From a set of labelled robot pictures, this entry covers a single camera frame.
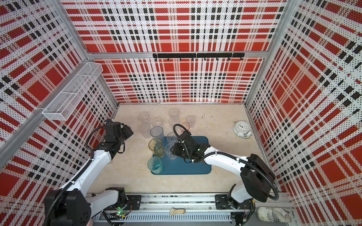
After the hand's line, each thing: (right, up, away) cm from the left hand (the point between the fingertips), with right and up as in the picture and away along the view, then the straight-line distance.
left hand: (129, 129), depth 85 cm
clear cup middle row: (+13, +4, +20) cm, 24 cm away
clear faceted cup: (+25, -6, +8) cm, 27 cm away
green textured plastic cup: (+16, -22, 0) cm, 27 cm away
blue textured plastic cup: (+15, -2, +8) cm, 18 cm away
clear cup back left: (+1, +7, +24) cm, 25 cm away
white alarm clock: (+75, -1, +14) cm, 76 cm away
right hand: (+28, -12, -5) cm, 31 cm away
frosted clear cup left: (+7, -1, +11) cm, 13 cm away
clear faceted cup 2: (+24, -14, +3) cm, 28 cm away
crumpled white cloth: (+78, -40, -18) cm, 90 cm away
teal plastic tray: (+31, -23, -1) cm, 38 cm away
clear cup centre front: (+25, +5, +20) cm, 32 cm away
